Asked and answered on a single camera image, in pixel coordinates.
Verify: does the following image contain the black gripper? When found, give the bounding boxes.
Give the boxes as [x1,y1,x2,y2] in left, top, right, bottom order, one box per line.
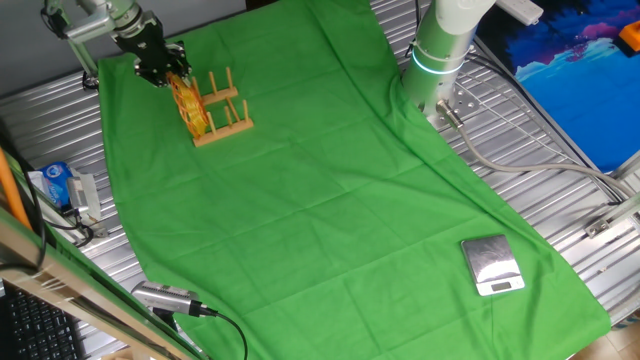
[112,12,194,89]

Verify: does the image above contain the orange woven plastic dish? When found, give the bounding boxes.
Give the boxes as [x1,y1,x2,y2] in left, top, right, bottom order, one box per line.
[165,70,212,141]

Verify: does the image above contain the wooden dish rack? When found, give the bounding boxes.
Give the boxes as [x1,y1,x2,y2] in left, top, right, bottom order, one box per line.
[191,65,255,149]

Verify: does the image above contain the green slanted pole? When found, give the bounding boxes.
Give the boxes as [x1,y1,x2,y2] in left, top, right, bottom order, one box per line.
[42,0,100,79]

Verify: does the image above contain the blue tissue pack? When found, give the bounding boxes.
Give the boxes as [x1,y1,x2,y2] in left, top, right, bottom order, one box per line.
[28,161,77,210]

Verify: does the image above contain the green cloth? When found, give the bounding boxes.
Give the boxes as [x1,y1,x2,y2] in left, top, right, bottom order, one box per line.
[97,0,612,360]

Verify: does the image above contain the orange pole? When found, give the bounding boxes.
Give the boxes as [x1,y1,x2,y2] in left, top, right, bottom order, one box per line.
[0,147,33,231]

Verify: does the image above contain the black keyboard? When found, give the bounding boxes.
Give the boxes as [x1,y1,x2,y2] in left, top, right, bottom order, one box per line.
[0,284,87,360]

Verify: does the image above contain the white power strip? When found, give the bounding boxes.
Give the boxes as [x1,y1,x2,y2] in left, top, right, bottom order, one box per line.
[494,0,545,26]

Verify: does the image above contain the blue patterned mat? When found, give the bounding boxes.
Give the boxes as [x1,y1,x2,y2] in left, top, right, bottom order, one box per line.
[474,0,640,174]

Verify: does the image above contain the orange block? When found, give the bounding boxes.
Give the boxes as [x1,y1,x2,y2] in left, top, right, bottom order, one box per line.
[618,20,640,54]

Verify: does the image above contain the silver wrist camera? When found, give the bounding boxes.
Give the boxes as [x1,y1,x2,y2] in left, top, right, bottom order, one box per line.
[62,8,119,44]

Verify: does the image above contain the grey exterior camera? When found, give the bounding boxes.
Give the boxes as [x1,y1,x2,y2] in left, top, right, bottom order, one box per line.
[130,280,205,319]

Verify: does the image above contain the wooden frame beam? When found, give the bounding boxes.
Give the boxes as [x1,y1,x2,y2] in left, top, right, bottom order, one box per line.
[0,208,201,360]

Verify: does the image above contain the black camera cable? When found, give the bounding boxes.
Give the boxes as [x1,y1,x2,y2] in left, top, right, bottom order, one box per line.
[198,305,250,360]

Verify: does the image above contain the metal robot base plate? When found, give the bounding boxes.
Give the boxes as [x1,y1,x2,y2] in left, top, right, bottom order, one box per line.
[424,88,481,132]

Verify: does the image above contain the thick grey robot cable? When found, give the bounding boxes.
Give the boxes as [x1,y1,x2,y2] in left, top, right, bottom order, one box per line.
[435,99,635,200]

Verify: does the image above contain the aluminium corner bracket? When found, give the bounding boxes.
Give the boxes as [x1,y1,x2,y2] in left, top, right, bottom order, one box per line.
[583,192,640,240]

